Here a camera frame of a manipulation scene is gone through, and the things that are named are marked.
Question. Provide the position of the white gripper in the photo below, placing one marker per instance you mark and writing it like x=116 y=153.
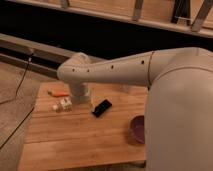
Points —
x=79 y=93

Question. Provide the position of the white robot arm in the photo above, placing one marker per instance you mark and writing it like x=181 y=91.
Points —
x=179 y=106

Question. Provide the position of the orange carrot toy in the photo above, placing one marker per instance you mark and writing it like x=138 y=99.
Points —
x=57 y=94

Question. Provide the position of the black rectangular block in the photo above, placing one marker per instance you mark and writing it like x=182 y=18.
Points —
x=101 y=108

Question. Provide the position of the wooden board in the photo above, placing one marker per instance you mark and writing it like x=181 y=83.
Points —
x=79 y=139

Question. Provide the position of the dark purple bowl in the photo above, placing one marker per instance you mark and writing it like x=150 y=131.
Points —
x=137 y=128

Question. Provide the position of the grey metal floor rail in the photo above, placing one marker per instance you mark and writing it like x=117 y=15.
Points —
x=45 y=58

